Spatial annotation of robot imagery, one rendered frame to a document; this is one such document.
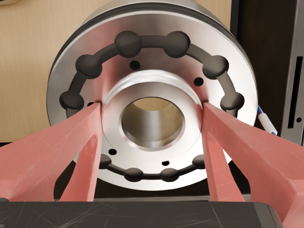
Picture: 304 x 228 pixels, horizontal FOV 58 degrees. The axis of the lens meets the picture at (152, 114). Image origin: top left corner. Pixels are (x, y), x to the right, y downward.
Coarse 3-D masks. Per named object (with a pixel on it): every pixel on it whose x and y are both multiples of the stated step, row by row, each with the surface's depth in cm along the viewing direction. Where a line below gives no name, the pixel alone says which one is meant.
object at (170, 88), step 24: (120, 96) 12; (144, 96) 12; (168, 96) 12; (192, 96) 12; (120, 120) 13; (192, 120) 13; (120, 144) 13; (144, 144) 14; (168, 144) 14; (192, 144) 13
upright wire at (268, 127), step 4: (260, 108) 14; (260, 112) 14; (260, 116) 13; (264, 116) 13; (260, 120) 13; (264, 120) 13; (268, 120) 13; (264, 124) 13; (268, 124) 13; (272, 124) 13; (268, 128) 12; (272, 128) 12; (268, 132) 12; (272, 132) 12; (276, 132) 12
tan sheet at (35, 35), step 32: (32, 0) 24; (64, 0) 24; (96, 0) 24; (192, 0) 24; (224, 0) 24; (0, 32) 25; (32, 32) 25; (64, 32) 25; (0, 64) 26; (32, 64) 26; (0, 96) 27; (32, 96) 27; (0, 128) 28; (32, 128) 28
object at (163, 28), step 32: (96, 32) 11; (128, 32) 11; (160, 32) 11; (192, 32) 11; (64, 64) 12; (96, 64) 12; (128, 64) 12; (160, 64) 12; (192, 64) 12; (224, 64) 12; (64, 96) 13; (96, 96) 13; (224, 96) 13; (256, 96) 13; (128, 160) 15; (192, 160) 15
